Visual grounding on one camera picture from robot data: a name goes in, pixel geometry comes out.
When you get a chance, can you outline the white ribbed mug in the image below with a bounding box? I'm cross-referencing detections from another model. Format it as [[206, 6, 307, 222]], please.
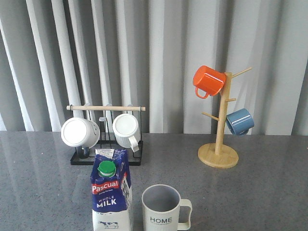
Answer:
[[113, 114, 141, 152]]

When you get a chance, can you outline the wooden mug tree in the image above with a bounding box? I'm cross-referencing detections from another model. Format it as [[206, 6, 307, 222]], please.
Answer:
[[198, 67, 252, 169]]

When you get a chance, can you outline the blue enamel mug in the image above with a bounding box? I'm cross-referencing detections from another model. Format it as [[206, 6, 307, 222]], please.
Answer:
[[226, 108, 255, 136]]

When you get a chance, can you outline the white HOME mug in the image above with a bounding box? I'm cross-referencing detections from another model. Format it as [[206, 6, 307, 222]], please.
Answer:
[[141, 184, 193, 231]]

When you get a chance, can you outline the orange enamel mug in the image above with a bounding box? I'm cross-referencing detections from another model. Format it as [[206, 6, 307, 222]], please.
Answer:
[[193, 65, 227, 99]]

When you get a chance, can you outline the white smiley mug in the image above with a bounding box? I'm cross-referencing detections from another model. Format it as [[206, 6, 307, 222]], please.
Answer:
[[61, 117, 100, 159]]

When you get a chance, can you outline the grey pleated curtain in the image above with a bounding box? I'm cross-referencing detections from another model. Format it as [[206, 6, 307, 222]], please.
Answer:
[[0, 0, 308, 135]]

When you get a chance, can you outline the black wire mug rack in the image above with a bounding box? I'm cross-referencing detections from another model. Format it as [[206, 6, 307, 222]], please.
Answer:
[[61, 105, 146, 166]]

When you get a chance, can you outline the blue white milk carton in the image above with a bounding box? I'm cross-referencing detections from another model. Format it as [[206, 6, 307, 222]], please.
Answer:
[[90, 149, 133, 231]]

